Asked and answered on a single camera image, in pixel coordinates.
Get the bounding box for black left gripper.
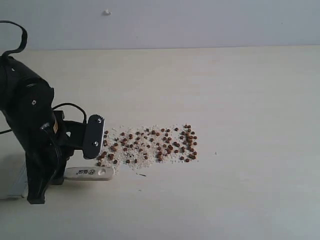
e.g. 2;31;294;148
25;109;87;205

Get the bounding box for wide white paint brush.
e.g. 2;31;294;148
0;164;114;200

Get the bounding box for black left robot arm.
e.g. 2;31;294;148
0;55;86;205

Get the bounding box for brown pellets and white crumbs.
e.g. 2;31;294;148
95;123;199;174

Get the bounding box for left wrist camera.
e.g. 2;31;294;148
82;114;105;160

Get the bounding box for black left camera cable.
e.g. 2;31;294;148
0;20;88;181

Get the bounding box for white blob on wall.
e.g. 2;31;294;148
102;9;112;16

